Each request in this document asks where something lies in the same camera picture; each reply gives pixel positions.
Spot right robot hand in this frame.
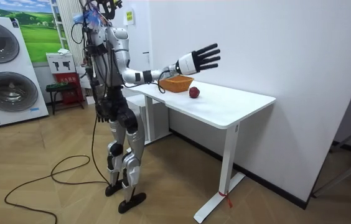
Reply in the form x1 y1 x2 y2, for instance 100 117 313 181
175 42 222 77

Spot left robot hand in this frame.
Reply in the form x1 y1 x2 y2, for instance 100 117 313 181
95 102 111 123

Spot orange woven basket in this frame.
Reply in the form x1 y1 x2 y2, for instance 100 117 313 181
158 75 195 93

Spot red apple soft toy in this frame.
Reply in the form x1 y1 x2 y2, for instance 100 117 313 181
189 86 201 100

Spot robot body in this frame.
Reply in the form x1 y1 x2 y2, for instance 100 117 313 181
82 0 133 125

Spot robot legs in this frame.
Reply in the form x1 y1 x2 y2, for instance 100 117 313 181
105 108 147 215

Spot red box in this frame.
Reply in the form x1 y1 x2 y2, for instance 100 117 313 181
54 72 85 105

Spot black low stool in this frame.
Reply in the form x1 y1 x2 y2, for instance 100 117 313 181
45 82 85 115

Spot white desk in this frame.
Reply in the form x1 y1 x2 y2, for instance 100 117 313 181
122 79 277 224

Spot white printed cardboard box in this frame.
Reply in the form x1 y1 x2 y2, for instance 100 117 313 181
45 52 77 75

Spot white ribbed radiator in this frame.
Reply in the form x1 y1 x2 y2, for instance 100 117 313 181
56 0 86 68

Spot white washing machine tower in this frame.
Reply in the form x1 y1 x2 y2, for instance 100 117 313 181
0 14 49 128

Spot yellow wall sign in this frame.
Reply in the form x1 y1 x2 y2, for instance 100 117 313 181
125 10 135 26

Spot black floor cable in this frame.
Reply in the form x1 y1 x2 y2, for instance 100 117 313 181
4 116 111 224

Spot cable bundle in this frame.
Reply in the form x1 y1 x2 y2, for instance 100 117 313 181
71 0 123 45

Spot green landscape wall poster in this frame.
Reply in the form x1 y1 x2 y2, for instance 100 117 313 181
0 0 70 65

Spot red strap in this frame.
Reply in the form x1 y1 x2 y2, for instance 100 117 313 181
218 191 233 208

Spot grey metal frame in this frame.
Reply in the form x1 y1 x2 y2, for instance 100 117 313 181
312 118 351 198

